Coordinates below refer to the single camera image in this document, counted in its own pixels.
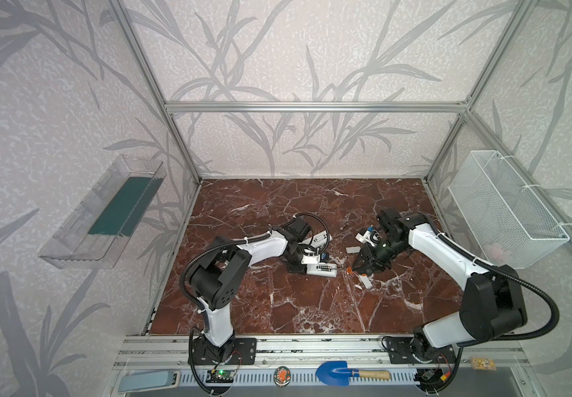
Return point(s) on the right side wired circuit board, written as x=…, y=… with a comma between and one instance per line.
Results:
x=432, y=380

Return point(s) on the small tan circuit board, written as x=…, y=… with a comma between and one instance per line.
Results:
x=483, y=364

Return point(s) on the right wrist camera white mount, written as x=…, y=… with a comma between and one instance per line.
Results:
x=370, y=236

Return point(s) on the green led circuit board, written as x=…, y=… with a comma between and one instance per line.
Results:
x=220, y=376

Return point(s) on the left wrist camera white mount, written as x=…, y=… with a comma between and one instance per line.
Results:
x=314, y=258

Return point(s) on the small round orange gadget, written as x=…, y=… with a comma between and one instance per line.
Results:
x=282, y=376

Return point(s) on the clear plastic wall bin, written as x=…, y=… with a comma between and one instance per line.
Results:
x=96, y=234

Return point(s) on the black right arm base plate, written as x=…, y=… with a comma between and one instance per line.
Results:
x=412, y=350

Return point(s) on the grey flat device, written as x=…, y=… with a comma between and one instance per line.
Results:
x=148, y=381

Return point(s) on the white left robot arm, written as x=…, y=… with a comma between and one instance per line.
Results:
x=212, y=279

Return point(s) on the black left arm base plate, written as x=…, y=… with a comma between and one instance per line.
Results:
x=236, y=351

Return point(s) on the blue trowel wooden handle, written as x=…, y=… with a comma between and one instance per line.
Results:
x=339, y=374

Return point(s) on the pink object in basket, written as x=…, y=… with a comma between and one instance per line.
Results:
x=496, y=253

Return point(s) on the white remote with coloured buttons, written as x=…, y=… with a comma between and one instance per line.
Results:
x=320, y=269

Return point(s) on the white remote control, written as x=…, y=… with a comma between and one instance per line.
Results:
x=320, y=240

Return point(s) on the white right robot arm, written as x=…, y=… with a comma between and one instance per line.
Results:
x=492, y=307

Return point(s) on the white wire mesh basket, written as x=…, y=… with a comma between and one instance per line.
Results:
x=499, y=206

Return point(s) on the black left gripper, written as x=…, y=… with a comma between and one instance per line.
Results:
x=298, y=268

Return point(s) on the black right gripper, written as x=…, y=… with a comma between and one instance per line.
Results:
x=373, y=255

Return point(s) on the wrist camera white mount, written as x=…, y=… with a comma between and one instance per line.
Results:
x=314, y=258
x=370, y=236

